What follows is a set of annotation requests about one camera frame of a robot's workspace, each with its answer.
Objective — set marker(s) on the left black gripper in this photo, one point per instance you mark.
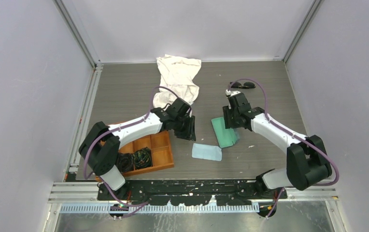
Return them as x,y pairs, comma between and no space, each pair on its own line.
189,133

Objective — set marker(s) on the orange wooden divider tray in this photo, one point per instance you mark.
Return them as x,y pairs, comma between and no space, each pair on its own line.
160,146

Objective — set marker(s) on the slotted aluminium front rail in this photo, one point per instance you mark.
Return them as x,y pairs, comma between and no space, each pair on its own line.
110,208

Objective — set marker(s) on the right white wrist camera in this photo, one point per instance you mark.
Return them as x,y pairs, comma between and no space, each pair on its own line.
231,94

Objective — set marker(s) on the dark rolled item right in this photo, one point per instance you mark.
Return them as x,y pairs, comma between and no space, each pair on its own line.
143,158

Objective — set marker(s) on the dark rolled item middle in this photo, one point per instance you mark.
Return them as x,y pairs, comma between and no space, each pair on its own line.
125,162

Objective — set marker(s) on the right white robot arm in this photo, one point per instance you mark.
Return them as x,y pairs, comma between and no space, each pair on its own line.
306,163

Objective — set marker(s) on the white cloth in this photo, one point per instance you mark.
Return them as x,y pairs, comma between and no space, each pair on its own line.
176,78

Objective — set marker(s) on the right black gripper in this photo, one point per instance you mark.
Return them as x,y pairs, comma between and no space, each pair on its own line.
227,110

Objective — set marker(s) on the light blue cleaning cloth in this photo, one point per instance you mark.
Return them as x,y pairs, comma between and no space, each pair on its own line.
206,152

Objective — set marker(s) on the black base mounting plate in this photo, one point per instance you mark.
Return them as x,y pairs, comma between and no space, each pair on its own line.
190,192

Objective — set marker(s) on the grey-blue glasses case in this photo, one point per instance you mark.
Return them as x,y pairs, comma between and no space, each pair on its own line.
225,137

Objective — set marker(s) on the dark rolled item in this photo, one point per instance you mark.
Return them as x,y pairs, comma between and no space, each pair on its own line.
143,158
125,162

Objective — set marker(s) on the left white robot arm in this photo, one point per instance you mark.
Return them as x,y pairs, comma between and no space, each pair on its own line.
100,147

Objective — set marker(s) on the black sunglasses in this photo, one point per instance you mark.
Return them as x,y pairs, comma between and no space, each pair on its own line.
246,85

